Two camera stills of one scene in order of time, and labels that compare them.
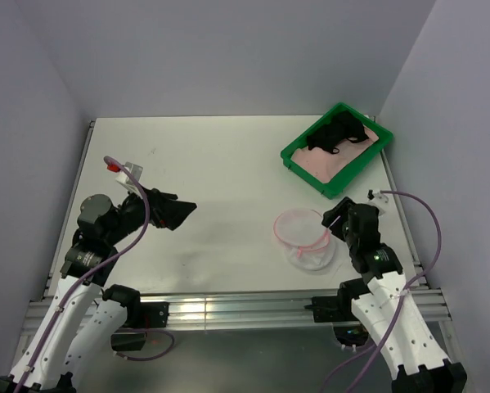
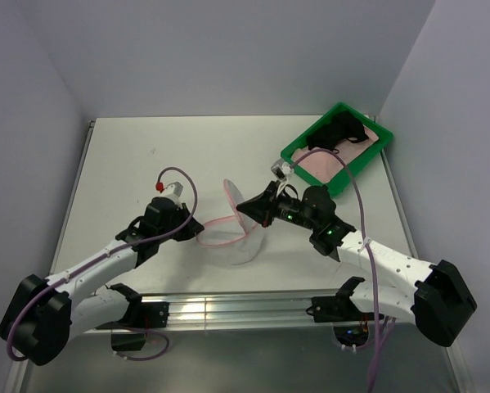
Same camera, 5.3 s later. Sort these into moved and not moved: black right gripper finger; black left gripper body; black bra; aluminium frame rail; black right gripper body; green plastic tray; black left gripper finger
Moved: black right gripper body; black right gripper finger; black left gripper body; black left gripper finger
Not moved: black bra; green plastic tray; aluminium frame rail
